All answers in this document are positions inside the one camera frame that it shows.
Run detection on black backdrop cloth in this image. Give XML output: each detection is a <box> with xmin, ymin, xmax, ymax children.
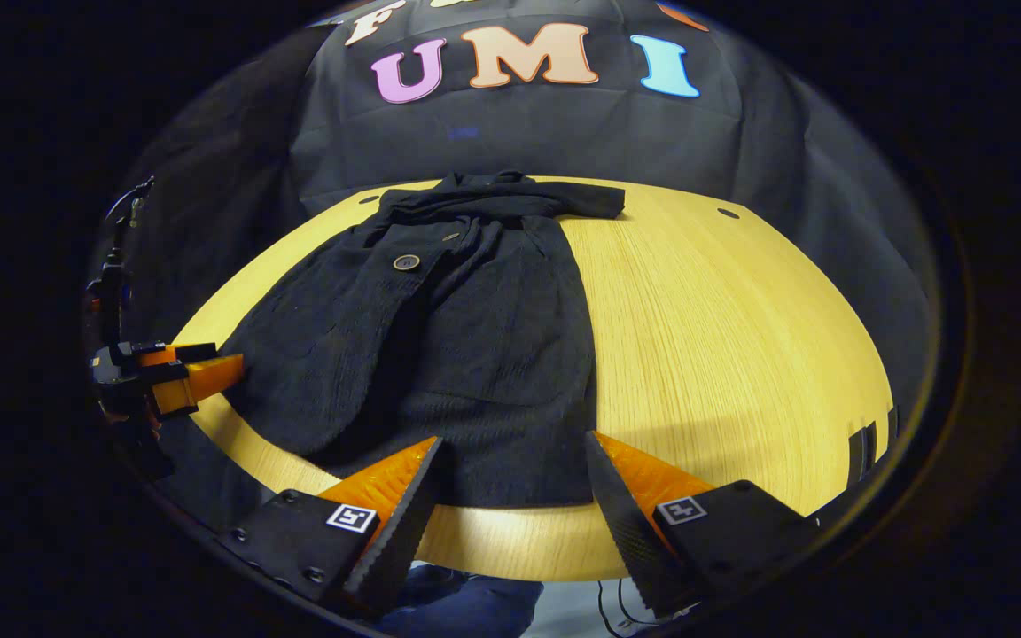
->
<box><xmin>90</xmin><ymin>0</ymin><xmax>932</xmax><ymax>426</ymax></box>

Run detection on thin black cable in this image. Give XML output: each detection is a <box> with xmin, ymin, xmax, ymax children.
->
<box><xmin>597</xmin><ymin>580</ymin><xmax>653</xmax><ymax>632</ymax></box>

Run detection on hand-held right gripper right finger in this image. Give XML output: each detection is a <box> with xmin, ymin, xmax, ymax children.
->
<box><xmin>583</xmin><ymin>430</ymin><xmax>822</xmax><ymax>619</ymax></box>

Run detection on black buttoned jacket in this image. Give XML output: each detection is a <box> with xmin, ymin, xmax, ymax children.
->
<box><xmin>218</xmin><ymin>170</ymin><xmax>627</xmax><ymax>508</ymax></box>

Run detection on person's blue trousers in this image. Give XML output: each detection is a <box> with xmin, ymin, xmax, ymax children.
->
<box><xmin>378</xmin><ymin>563</ymin><xmax>547</xmax><ymax>638</ymax></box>

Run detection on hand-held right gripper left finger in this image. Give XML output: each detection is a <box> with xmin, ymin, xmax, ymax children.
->
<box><xmin>218</xmin><ymin>436</ymin><xmax>445</xmax><ymax>619</ymax></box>

